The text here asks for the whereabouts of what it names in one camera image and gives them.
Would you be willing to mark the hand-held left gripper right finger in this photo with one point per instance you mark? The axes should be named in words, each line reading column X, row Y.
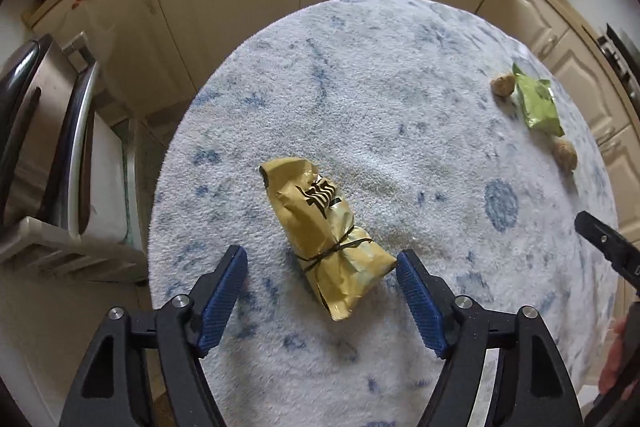
column 422, row 302

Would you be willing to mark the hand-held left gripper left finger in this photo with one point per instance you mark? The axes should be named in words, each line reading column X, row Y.
column 222, row 297

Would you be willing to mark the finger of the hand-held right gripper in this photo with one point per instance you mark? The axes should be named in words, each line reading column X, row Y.
column 607, row 242

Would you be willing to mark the gold snack packet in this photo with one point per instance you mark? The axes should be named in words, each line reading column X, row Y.
column 320, row 232

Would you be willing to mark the person's right hand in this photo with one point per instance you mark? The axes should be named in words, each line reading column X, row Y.
column 612, row 362

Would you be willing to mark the brown round ball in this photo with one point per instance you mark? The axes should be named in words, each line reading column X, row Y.
column 565, row 155
column 502, row 87

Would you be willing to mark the folding chair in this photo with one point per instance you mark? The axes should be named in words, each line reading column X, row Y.
column 100, row 217

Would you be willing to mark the green snack packet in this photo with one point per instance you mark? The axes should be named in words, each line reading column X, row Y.
column 537, row 104

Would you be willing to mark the round table with patterned cloth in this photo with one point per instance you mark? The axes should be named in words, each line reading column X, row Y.
column 390, row 117

